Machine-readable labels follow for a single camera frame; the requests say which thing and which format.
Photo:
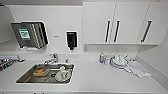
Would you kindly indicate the black soap dispenser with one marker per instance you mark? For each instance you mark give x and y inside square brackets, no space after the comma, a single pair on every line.
[71,40]

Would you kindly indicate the small dish soap bottle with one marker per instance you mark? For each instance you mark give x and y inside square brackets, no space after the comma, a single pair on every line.
[101,59]

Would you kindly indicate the white cup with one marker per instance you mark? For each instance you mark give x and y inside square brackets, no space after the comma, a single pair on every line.
[62,70]

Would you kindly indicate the chrome sink faucet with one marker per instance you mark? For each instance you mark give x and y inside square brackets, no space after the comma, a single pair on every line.
[50,59]

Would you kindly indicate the stack of white plates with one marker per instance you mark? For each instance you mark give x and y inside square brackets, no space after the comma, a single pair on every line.
[118,61]

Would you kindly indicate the white plate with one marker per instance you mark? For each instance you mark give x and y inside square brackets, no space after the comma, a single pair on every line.
[61,79]

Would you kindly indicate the bowl with orange contents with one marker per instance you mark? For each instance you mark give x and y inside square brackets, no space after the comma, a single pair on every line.
[40,71]

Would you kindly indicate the steel paper towel dispenser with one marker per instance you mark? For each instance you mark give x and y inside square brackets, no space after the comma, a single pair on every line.
[28,35]

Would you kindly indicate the stainless steel sink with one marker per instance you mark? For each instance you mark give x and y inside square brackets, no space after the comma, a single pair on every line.
[26,78]

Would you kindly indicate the countertop dish rack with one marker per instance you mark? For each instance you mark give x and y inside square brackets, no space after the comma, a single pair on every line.
[6,63]

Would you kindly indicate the white wall outlet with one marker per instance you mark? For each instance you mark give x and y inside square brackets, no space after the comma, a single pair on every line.
[85,48]

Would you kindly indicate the white upper wall cabinet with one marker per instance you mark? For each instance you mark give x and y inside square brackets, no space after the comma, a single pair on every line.
[96,23]

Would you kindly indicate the small wall label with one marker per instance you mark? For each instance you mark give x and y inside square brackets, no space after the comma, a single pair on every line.
[56,36]

